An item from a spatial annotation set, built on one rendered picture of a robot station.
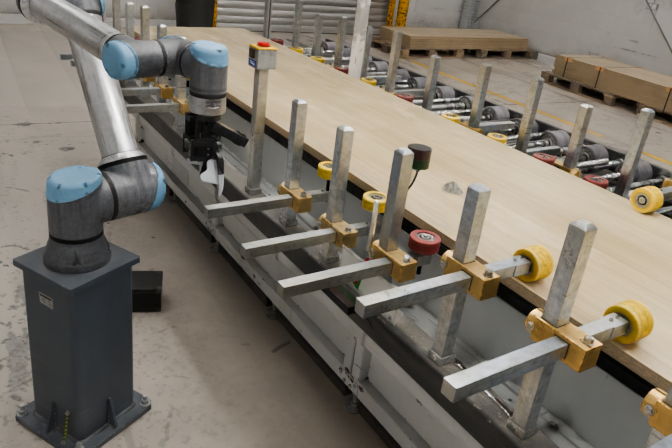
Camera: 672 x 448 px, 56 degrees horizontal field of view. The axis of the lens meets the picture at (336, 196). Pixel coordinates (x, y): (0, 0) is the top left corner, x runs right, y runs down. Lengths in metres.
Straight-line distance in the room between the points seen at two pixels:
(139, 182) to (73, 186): 0.21
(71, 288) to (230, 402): 0.79
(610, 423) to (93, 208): 1.42
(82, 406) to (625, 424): 1.53
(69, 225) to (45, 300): 0.25
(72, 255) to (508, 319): 1.21
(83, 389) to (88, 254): 0.44
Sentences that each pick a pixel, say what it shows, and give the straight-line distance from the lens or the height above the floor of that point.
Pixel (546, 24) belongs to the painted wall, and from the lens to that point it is 10.82.
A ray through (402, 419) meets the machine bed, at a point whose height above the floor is 0.17.
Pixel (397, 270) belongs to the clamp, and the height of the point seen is 0.85.
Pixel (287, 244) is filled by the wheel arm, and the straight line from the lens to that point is 1.68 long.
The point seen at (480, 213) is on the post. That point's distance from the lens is 1.35.
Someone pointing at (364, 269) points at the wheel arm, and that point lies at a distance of 1.51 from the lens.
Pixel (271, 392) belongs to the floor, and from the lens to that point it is 2.44.
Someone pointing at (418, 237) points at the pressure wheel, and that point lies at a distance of 1.61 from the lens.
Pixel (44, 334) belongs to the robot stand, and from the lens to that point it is 2.12.
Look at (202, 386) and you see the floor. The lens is 2.46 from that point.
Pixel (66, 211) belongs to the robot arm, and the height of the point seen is 0.79.
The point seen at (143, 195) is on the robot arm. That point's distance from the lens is 1.97.
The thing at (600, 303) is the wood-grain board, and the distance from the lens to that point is 1.54.
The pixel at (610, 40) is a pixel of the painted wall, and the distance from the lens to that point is 10.05.
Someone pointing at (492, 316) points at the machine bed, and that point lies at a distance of 1.67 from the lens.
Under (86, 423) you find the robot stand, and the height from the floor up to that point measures 0.09.
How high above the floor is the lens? 1.60
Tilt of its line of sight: 23 degrees down
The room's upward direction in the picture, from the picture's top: 7 degrees clockwise
